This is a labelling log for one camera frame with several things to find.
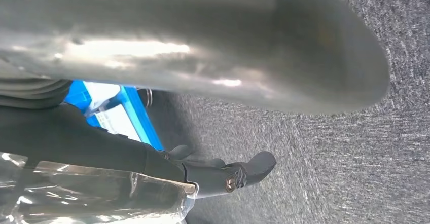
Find blue plastic bin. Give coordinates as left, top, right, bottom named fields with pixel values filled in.
left=63, top=80, right=92, bottom=114

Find blue metal shelf rack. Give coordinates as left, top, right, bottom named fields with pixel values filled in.
left=63, top=80, right=165, bottom=151

